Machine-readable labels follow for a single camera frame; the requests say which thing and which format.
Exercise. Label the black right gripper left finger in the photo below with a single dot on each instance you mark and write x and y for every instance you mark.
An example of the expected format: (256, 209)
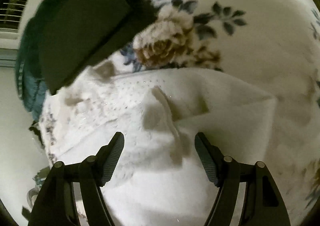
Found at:
(55, 203)

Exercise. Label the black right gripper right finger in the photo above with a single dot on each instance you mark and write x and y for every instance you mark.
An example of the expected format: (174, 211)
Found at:
(263, 203)

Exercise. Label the white knit sweater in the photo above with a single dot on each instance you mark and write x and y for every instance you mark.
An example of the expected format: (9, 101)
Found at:
(159, 179)

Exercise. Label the dark green folded quilt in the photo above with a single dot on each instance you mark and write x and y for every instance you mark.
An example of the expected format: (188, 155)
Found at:
(30, 85)

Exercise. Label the floral bed sheet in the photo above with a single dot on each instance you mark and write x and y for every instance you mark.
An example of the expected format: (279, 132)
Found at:
(270, 44)

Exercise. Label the folded dark green garment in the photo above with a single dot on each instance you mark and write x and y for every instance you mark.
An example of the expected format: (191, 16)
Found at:
(84, 32)

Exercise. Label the window with metal grille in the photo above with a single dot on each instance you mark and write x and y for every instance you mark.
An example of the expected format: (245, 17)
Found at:
(11, 15)

